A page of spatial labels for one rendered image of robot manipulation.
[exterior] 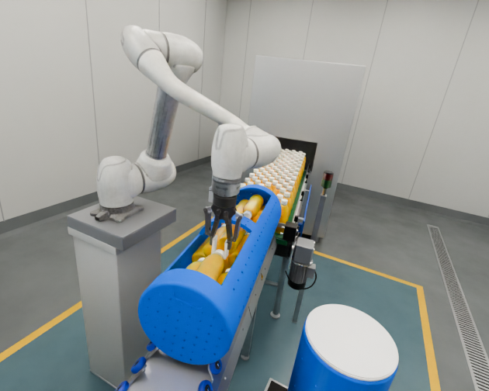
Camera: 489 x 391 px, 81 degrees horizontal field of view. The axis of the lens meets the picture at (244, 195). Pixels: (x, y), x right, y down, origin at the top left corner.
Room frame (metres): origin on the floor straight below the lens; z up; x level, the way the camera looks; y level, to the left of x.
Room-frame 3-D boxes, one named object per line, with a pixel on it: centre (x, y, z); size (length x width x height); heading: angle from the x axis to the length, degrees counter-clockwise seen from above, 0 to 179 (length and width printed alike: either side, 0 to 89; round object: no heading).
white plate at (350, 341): (0.68, -0.38, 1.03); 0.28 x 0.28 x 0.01
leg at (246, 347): (1.40, -0.13, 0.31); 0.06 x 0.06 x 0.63; 77
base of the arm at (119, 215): (1.23, 0.62, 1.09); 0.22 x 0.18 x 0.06; 164
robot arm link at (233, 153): (0.84, 0.05, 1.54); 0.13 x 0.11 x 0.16; 142
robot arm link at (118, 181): (1.26, 0.61, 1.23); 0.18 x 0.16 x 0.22; 141
